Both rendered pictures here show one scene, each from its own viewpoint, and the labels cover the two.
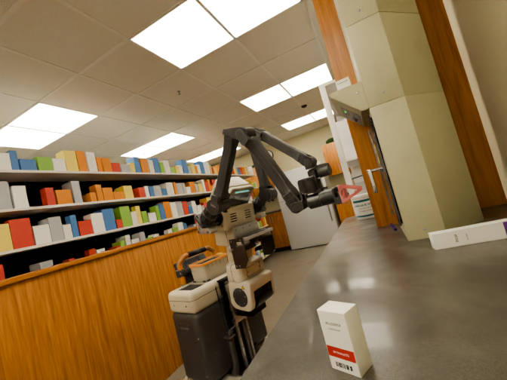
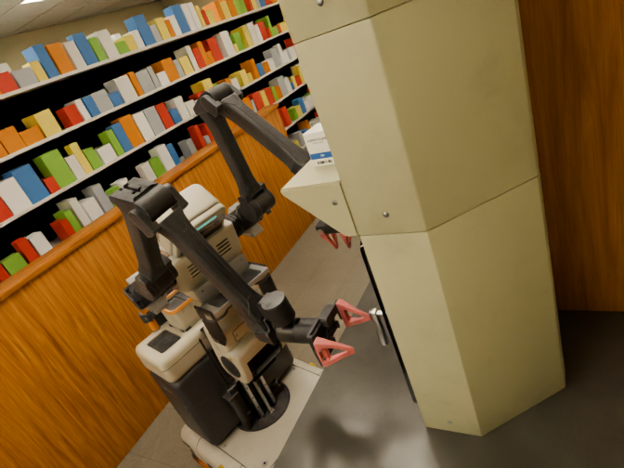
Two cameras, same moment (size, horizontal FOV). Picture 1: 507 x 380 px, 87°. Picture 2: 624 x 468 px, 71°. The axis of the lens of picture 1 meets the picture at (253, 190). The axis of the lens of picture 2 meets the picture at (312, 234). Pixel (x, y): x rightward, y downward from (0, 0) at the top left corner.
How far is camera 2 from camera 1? 0.82 m
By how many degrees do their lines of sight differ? 32
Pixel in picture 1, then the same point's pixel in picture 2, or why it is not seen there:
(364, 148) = not seen: hidden behind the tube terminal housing
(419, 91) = (470, 205)
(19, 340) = not seen: outside the picture
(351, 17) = (303, 19)
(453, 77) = (606, 60)
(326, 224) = not seen: hidden behind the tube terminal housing
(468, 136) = (607, 194)
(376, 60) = (368, 145)
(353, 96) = (327, 207)
